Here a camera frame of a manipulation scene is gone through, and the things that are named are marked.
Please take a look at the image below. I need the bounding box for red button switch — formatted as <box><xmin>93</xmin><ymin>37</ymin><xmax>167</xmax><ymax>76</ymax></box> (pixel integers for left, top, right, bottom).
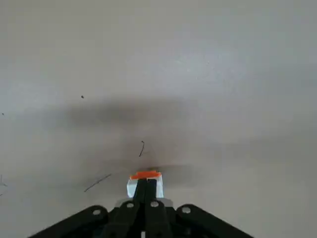
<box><xmin>115</xmin><ymin>170</ymin><xmax>174</xmax><ymax>208</ymax></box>

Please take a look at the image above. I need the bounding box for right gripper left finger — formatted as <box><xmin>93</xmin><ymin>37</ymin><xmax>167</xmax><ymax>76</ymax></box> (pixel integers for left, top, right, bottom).
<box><xmin>28</xmin><ymin>178</ymin><xmax>147</xmax><ymax>238</ymax></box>

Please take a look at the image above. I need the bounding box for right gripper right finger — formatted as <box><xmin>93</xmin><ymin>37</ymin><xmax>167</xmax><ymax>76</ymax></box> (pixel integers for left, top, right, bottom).
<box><xmin>146</xmin><ymin>178</ymin><xmax>255</xmax><ymax>238</ymax></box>

